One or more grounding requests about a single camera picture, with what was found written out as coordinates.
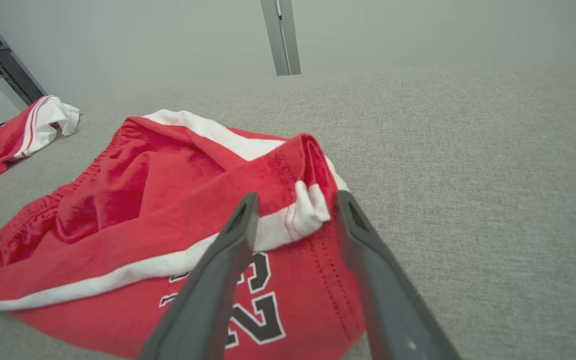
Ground red jersey with white sleeves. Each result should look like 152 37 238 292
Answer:
0 95 80 189

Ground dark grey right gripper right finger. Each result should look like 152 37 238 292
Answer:
336 191 461 360

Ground grey partition post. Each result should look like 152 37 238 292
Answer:
260 0 302 77

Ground red basketball shorts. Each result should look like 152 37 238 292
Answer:
0 109 368 360

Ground black background equipment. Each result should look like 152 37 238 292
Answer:
0 34 46 106

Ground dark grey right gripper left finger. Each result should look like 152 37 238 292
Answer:
138 192 259 360

